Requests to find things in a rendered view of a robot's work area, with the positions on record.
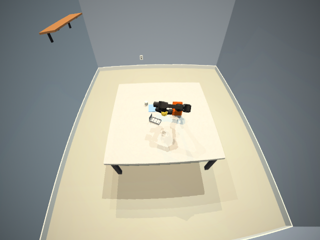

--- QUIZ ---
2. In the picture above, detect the light blue square mat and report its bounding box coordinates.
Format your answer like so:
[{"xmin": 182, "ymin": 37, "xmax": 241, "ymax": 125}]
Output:
[{"xmin": 148, "ymin": 104, "xmax": 156, "ymax": 112}]

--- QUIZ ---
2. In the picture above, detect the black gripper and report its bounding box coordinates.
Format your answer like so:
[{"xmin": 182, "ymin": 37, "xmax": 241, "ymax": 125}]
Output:
[{"xmin": 155, "ymin": 107, "xmax": 173, "ymax": 115}]

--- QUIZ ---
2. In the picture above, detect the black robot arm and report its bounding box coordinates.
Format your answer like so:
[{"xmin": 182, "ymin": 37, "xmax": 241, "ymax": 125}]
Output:
[{"xmin": 153, "ymin": 101, "xmax": 192, "ymax": 113}]

